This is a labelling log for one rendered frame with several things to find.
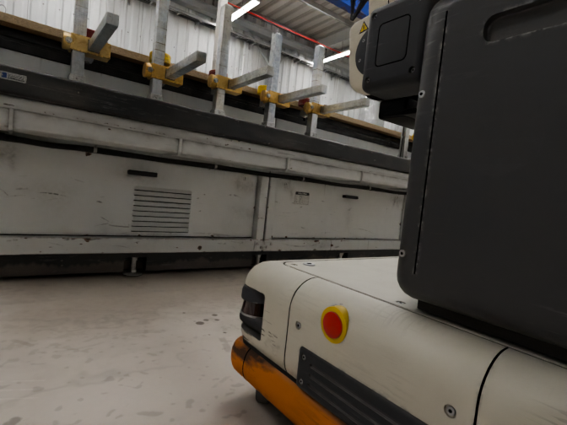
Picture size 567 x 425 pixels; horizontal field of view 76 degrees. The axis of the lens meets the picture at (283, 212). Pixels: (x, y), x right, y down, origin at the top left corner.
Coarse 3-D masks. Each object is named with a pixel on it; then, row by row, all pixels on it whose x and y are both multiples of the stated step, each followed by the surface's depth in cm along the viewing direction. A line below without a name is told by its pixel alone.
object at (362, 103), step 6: (348, 102) 161; (354, 102) 158; (360, 102) 156; (366, 102) 154; (324, 108) 174; (330, 108) 170; (336, 108) 167; (342, 108) 164; (348, 108) 162; (354, 108) 161; (300, 114) 188; (306, 114) 184
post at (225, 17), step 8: (224, 8) 143; (232, 8) 144; (224, 16) 143; (224, 24) 143; (224, 32) 144; (224, 40) 144; (224, 48) 144; (224, 56) 145; (216, 64) 146; (224, 64) 145; (216, 72) 146; (224, 72) 145; (216, 96) 144; (216, 104) 145
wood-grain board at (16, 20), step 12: (0, 12) 116; (0, 24) 120; (12, 24) 119; (24, 24) 120; (36, 24) 122; (48, 36) 126; (60, 36) 126; (120, 48) 137; (132, 60) 142; (144, 60) 143; (192, 72) 155; (252, 96) 178; (300, 108) 192; (336, 120) 212; (348, 120) 212; (384, 132) 235; (396, 132) 239
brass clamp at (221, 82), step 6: (210, 78) 143; (216, 78) 142; (222, 78) 144; (228, 78) 146; (210, 84) 143; (216, 84) 143; (222, 84) 144; (228, 84) 146; (228, 90) 147; (234, 90) 148; (240, 90) 150
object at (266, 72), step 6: (270, 66) 124; (252, 72) 131; (258, 72) 128; (264, 72) 125; (270, 72) 125; (234, 78) 142; (240, 78) 138; (246, 78) 134; (252, 78) 131; (258, 78) 130; (264, 78) 130; (234, 84) 142; (240, 84) 140; (246, 84) 139
